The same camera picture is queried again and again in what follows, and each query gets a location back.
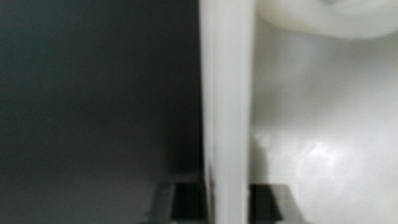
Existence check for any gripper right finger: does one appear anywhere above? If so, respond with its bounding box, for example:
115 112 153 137
249 184 309 224

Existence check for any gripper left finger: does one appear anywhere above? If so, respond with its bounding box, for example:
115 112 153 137
140 182 206 224

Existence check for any white square tabletop part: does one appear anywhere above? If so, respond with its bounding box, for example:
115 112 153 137
199 0 398 224

